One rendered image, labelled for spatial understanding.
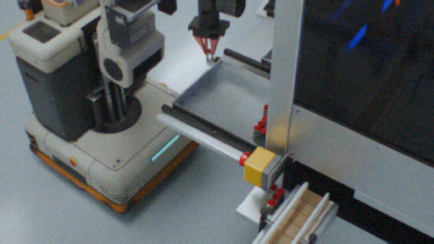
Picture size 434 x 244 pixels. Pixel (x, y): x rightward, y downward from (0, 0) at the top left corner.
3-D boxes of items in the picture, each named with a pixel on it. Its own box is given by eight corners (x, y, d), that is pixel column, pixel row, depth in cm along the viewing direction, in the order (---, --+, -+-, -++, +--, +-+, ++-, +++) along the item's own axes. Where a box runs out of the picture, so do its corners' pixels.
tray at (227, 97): (308, 106, 173) (309, 98, 170) (264, 158, 159) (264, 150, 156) (220, 66, 187) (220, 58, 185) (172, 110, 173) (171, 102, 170)
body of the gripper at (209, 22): (223, 39, 145) (223, 14, 140) (187, 32, 148) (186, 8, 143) (230, 26, 150) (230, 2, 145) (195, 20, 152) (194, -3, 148)
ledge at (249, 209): (303, 205, 149) (304, 201, 148) (279, 239, 142) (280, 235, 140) (260, 182, 155) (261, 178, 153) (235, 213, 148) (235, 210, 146)
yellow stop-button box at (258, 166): (280, 174, 144) (282, 157, 139) (266, 192, 140) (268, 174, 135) (256, 162, 147) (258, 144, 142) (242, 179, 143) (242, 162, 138)
